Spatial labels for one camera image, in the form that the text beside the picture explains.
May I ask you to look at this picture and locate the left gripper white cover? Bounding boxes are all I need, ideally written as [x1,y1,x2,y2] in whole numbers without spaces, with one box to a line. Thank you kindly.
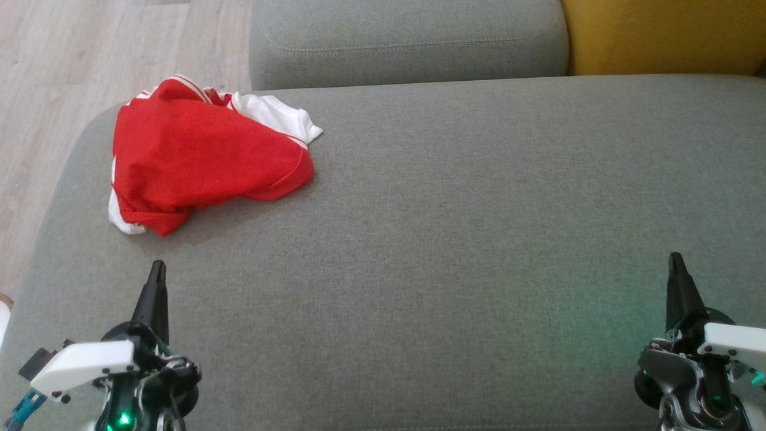
[30,259,202,431]

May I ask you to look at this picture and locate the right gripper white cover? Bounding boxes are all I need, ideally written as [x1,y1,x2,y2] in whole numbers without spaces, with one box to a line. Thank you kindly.
[633,252,766,431]

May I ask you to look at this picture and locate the red white printed jersey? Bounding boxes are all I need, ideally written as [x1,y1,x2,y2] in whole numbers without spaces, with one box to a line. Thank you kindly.
[111,74,324,235]

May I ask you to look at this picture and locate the white laundry basket brown rim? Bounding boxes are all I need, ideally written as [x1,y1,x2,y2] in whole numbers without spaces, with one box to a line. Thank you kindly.
[0,292,14,351]

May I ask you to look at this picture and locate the grey fabric sofa seat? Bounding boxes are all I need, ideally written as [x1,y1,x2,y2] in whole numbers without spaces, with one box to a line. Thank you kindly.
[0,74,766,431]

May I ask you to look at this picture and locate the yellow cushion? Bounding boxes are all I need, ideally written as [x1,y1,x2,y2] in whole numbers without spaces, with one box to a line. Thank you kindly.
[561,0,766,78]

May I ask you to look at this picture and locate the grey sofa back cushion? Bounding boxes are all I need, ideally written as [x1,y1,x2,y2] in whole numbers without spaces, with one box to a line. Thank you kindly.
[248,0,570,92]

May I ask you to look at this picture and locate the left cable with teal plug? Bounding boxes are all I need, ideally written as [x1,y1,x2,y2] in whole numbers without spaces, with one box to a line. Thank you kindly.
[2,388,47,430]

